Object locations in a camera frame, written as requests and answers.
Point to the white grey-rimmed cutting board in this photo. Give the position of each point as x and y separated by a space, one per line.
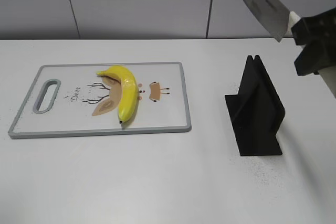
71 100

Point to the yellow plastic banana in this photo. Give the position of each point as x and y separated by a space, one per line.
130 91

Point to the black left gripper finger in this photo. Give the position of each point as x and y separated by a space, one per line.
315 56

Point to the white-handled kitchen knife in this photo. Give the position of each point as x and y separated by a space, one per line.
278 20

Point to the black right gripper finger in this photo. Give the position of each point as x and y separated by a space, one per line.
319 27

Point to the black knife stand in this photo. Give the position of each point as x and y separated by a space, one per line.
256 111

